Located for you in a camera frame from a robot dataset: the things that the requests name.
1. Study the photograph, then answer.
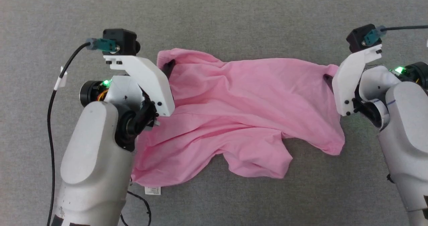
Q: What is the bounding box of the thin black loose cable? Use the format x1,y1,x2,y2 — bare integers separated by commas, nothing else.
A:
119,190,152,226

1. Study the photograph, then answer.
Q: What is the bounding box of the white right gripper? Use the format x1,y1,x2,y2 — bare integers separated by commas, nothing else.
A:
323,44,383,117

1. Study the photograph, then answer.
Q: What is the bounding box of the grey fabric sofa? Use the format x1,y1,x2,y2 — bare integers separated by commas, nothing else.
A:
0,0,428,226

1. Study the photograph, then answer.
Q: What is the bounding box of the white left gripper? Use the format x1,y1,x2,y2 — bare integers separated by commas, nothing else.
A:
103,55,176,117

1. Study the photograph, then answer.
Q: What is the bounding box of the black right camera cable, teal plug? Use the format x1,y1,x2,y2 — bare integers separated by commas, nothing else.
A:
364,25,428,46

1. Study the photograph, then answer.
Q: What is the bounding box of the black camera cable, teal plug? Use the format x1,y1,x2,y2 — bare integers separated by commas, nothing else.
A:
364,25,428,46
46,37,118,226

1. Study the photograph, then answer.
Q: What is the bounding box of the pink t-shirt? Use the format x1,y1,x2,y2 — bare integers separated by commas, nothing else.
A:
131,48,346,196

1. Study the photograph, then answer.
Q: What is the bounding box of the black left camera cable, teal plug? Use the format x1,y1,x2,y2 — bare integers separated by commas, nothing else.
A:
46,37,118,226

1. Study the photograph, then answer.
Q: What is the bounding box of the white cable label tag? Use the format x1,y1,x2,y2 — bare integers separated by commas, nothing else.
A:
54,66,68,91

